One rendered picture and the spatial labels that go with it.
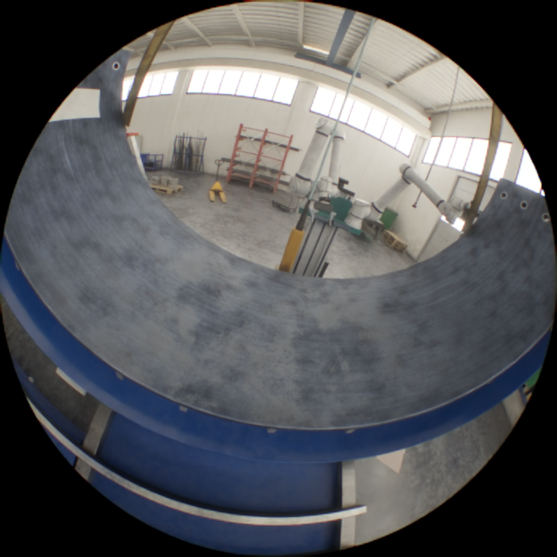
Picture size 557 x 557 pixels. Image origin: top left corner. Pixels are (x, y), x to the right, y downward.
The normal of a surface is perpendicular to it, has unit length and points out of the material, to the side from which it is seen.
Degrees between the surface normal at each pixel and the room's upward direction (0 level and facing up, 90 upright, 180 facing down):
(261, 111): 90
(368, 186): 90
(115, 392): 24
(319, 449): 18
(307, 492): 0
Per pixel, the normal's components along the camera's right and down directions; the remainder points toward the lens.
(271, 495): 0.28, -0.78
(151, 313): 0.51, -0.68
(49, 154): 0.94, -0.22
